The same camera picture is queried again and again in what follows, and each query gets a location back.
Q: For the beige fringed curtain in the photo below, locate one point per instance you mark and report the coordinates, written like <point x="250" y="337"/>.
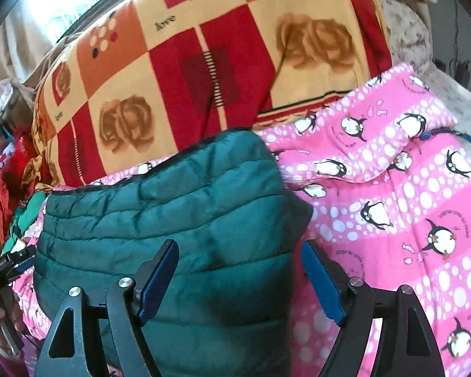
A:
<point x="26" y="52"/>

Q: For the red clothes pile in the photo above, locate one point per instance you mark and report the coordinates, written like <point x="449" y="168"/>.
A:
<point x="13" y="191"/>

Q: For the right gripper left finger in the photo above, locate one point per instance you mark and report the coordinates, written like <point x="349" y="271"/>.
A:
<point x="74" y="345"/>

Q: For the red orange rose blanket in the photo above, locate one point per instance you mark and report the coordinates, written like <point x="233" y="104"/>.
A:
<point x="150" y="78"/>

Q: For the dark green puffer jacket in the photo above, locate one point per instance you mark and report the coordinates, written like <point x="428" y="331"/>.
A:
<point x="223" y="201"/>

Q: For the person's left hand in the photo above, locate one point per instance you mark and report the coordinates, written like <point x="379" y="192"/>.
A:
<point x="11" y="312"/>

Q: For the green cloth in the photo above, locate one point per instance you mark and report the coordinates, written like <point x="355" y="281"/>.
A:
<point x="23" y="219"/>

